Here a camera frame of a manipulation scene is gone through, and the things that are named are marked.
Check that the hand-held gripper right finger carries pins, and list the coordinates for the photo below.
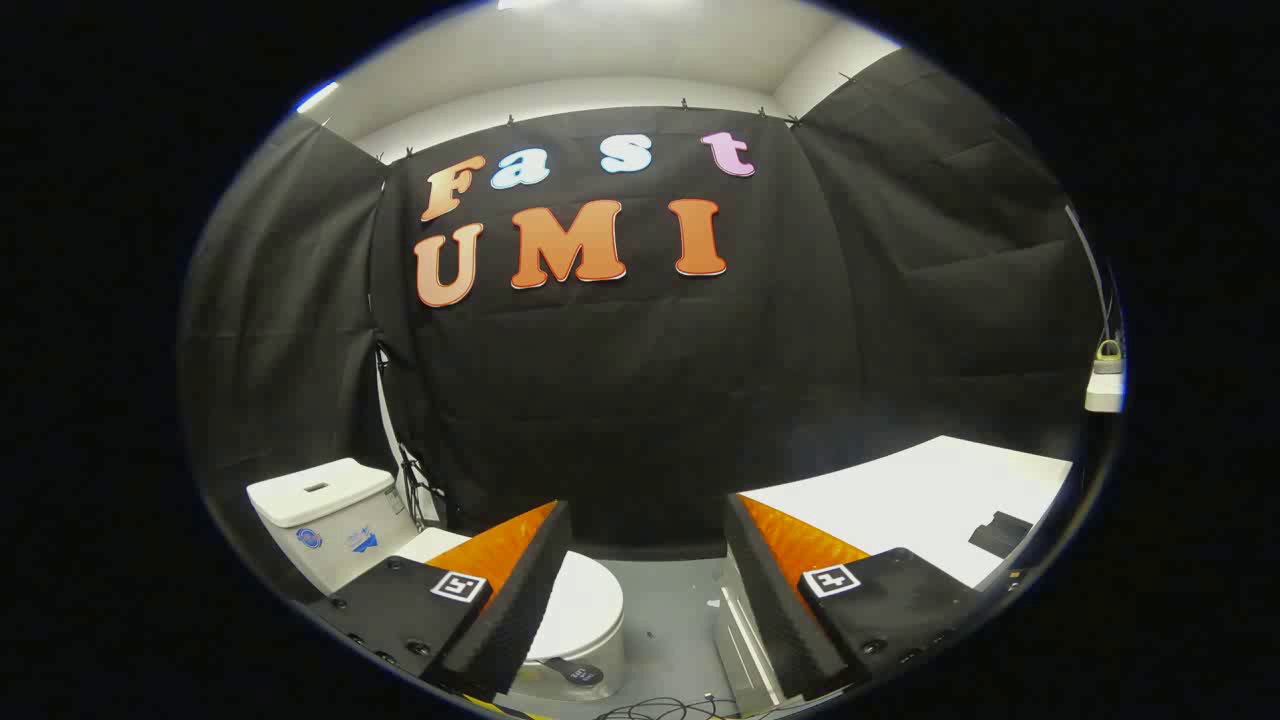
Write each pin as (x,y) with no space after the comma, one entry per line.
(770,600)

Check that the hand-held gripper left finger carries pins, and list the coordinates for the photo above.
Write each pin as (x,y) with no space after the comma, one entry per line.
(520,590)

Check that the white toilet lid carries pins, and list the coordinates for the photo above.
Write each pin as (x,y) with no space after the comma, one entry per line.
(582,600)

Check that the black pull tab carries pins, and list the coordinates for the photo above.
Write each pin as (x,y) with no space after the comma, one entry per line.
(578,671)

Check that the black tripod stand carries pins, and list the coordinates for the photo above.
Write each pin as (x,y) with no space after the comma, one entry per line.
(412,480)

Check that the black backdrop cloth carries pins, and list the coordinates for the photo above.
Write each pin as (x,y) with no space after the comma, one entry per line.
(640,400)

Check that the flat black object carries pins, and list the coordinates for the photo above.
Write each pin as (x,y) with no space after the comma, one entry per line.
(1000,533)

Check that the grey green shoe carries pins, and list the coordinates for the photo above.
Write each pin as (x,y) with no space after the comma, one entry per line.
(1108,355)

